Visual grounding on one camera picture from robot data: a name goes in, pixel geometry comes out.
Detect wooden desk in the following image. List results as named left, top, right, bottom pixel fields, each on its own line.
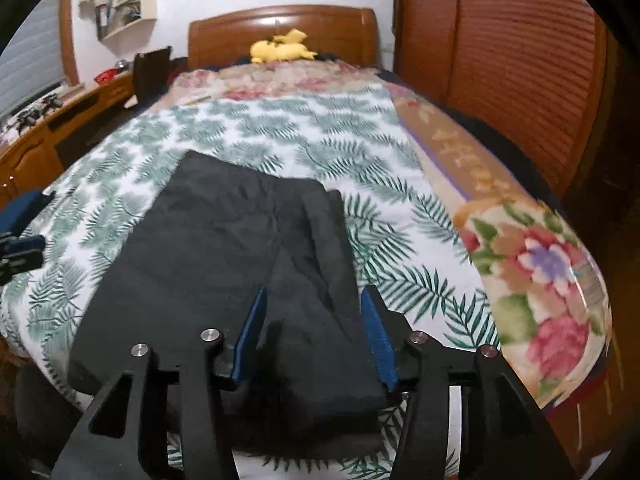
left=0, top=71, right=137, bottom=211

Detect wooden louvered wardrobe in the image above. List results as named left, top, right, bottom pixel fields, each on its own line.
left=394, top=0, right=623, bottom=202

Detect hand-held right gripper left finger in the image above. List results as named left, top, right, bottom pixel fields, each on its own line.
left=52, top=286, right=269, bottom=480

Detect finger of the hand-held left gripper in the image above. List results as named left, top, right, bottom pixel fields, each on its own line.
left=0, top=233, right=47, bottom=287

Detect cream wall shelf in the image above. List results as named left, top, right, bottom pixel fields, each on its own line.
left=76, top=0, right=159, bottom=42

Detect wooden headboard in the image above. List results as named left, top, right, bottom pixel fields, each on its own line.
left=187, top=4, right=379, bottom=72

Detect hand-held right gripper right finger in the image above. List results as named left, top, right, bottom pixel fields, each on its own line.
left=360, top=285, right=576, bottom=480

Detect bed with leaf-print cover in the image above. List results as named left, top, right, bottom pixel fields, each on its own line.
left=0, top=84, right=502, bottom=480

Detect dark toys on desk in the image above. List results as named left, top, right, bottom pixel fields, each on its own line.
left=0, top=92, right=64, bottom=134

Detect yellow plush toy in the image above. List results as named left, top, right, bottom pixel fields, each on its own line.
left=249, top=28, right=319, bottom=65

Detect window blind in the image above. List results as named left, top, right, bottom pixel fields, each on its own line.
left=0, top=0, right=67, bottom=122

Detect black jacket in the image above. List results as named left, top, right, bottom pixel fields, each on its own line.
left=66, top=149, right=397, bottom=457

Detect wooden window frame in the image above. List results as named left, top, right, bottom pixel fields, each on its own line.
left=58, top=0, right=82, bottom=87

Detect dark brown chair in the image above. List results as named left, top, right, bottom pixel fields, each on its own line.
left=132, top=46, right=174, bottom=107

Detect floral blanket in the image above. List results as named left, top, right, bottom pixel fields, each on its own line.
left=167, top=56, right=615, bottom=412

